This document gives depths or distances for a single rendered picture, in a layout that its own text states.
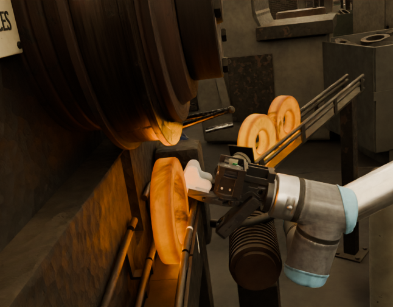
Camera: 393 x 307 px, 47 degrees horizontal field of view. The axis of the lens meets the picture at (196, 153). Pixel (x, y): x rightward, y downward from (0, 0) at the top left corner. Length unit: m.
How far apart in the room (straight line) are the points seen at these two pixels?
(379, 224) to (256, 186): 0.72
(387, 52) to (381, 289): 1.53
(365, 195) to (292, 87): 2.39
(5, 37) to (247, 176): 0.53
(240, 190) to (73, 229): 0.42
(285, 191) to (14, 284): 0.57
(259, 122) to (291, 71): 2.15
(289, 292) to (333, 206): 0.98
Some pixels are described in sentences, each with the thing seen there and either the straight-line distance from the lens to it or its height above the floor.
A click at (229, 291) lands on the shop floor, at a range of 1.88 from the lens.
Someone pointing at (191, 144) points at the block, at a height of 0.80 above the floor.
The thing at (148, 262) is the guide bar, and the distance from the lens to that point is 0.76.
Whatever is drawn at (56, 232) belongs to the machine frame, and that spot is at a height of 0.87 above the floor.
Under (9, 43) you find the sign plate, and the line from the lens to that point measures 0.54.
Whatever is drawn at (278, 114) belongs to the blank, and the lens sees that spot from 1.33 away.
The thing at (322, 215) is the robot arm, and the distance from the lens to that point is 0.91.
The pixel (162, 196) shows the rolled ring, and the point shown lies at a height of 0.81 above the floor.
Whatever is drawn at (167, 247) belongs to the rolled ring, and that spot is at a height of 0.73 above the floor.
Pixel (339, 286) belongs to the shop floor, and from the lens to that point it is 1.89.
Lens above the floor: 1.09
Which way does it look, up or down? 18 degrees down
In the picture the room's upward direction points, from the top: 8 degrees counter-clockwise
